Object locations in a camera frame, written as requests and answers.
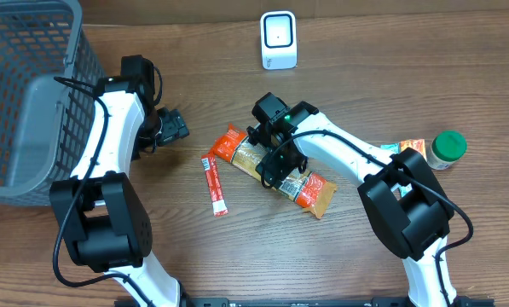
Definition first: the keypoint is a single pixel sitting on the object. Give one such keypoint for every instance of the small orange box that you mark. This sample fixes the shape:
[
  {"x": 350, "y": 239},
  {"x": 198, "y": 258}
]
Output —
[{"x": 416, "y": 144}]

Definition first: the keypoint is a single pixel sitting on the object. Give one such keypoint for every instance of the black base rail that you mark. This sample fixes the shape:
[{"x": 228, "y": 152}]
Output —
[{"x": 461, "y": 301}]

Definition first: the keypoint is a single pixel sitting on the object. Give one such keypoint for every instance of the grey plastic mesh basket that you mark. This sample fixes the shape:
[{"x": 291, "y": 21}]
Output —
[{"x": 44, "y": 125}]

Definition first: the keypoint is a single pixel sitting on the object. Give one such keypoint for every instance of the orange brown snack bag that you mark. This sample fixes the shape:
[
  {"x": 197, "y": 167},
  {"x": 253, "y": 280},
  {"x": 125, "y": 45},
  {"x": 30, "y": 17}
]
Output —
[{"x": 309, "y": 190}]

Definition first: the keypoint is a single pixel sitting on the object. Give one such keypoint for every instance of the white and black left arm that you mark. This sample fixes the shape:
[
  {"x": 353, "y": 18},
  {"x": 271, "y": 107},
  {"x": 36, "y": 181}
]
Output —
[{"x": 104, "y": 230}]

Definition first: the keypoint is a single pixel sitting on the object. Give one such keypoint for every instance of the green lid jar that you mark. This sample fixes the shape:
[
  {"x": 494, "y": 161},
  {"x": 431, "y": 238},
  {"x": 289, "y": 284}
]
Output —
[{"x": 446, "y": 148}]

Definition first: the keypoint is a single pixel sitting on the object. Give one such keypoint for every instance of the white barcode scanner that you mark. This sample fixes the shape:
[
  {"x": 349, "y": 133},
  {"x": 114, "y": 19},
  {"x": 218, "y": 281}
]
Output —
[{"x": 279, "y": 44}]

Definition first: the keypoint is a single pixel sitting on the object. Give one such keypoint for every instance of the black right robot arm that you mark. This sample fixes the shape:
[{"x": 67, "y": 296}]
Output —
[{"x": 405, "y": 205}]

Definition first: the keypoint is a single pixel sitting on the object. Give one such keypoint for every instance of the red snack packet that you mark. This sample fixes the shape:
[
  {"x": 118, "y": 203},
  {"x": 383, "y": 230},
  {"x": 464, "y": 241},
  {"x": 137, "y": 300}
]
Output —
[{"x": 214, "y": 185}]

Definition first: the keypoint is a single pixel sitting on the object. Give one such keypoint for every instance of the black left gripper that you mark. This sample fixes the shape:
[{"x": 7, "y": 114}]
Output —
[{"x": 174, "y": 129}]

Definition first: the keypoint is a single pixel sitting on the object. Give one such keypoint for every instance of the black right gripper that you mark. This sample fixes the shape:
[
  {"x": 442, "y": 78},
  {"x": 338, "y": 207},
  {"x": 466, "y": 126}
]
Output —
[{"x": 273, "y": 173}]

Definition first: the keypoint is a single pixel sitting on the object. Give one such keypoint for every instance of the teal wet wipes pack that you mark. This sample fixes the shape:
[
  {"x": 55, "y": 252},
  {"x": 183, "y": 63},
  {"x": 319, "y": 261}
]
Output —
[{"x": 395, "y": 148}]

